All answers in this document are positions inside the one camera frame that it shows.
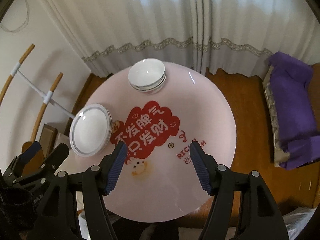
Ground white bowl grey band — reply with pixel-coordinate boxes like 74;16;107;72
128;59;166;89

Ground wooden chair white connectors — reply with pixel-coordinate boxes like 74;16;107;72
0;43;75;176

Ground white curtain lace trim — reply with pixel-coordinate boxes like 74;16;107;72
41;0;319;77

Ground grey wall cable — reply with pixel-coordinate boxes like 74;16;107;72
0;0;30;33

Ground white bowl red label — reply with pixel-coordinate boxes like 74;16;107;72
130;75;167;92

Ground brown sofa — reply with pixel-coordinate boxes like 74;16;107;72
261;62;320;170

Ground purple cloth on sofa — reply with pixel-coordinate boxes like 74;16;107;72
269;51;319;170

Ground small white bowl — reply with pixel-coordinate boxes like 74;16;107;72
136;82;165;93

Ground pink round table mat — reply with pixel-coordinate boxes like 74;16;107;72
61;63;236;222

